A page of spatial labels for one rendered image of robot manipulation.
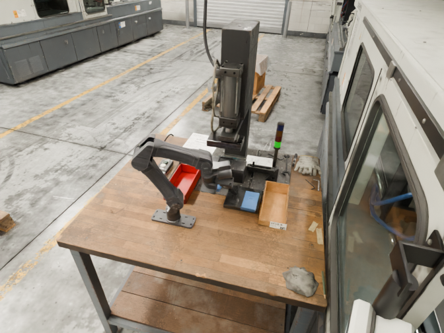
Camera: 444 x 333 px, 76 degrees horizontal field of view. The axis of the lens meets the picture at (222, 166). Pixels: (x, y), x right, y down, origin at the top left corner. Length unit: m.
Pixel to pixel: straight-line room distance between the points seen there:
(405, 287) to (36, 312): 2.21
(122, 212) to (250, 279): 0.68
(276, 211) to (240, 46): 0.78
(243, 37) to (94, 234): 1.07
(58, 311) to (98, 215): 1.01
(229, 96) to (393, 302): 1.06
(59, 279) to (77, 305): 0.28
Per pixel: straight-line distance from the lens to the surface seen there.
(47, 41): 6.65
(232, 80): 1.32
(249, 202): 1.42
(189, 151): 1.12
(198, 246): 1.26
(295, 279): 1.19
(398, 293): 0.48
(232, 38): 1.36
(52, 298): 2.41
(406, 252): 0.52
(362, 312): 0.52
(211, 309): 1.88
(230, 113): 1.38
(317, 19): 10.51
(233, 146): 1.44
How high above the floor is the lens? 1.88
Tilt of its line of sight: 36 degrees down
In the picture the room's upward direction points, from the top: 2 degrees clockwise
